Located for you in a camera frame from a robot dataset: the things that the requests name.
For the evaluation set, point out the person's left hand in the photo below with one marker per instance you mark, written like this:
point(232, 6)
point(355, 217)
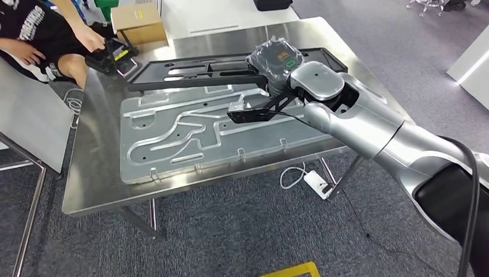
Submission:
point(91, 38)

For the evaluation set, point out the person's right hand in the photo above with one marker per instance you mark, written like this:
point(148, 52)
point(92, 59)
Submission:
point(27, 52)

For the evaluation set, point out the black handheld device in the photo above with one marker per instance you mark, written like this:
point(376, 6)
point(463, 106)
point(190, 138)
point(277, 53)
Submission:
point(114, 57)

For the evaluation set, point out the black plastic panel part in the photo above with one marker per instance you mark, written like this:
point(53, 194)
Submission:
point(191, 81)

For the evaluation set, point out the person's left forearm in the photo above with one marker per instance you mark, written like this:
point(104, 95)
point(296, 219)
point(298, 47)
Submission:
point(68, 15)

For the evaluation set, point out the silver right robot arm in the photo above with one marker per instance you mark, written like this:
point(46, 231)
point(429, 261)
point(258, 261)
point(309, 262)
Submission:
point(363, 126)

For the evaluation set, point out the stainless steel workbench table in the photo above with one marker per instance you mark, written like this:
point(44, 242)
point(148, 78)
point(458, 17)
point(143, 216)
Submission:
point(99, 183)

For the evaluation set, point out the person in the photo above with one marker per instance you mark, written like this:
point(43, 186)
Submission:
point(38, 30)

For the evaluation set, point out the brown cardboard box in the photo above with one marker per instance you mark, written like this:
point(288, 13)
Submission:
point(137, 23)

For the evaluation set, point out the grey side table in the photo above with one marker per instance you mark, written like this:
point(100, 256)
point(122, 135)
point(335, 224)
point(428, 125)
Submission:
point(30, 114)

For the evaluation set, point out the white table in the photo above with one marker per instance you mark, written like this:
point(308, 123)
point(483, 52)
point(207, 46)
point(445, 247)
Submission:
point(214, 15)

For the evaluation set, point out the grooved aluminium fixture plate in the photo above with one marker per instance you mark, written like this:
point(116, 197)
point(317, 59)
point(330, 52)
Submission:
point(172, 153)

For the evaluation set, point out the black bag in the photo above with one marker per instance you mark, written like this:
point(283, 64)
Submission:
point(273, 4)

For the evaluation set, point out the white power strip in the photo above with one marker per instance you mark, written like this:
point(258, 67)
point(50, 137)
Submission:
point(317, 184)

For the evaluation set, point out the chrome chair base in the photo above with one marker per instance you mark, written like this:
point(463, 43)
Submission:
point(424, 5)

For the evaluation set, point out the white cabinet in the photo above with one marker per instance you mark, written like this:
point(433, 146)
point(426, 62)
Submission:
point(473, 65)

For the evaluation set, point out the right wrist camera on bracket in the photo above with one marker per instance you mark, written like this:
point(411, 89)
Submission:
point(248, 115)

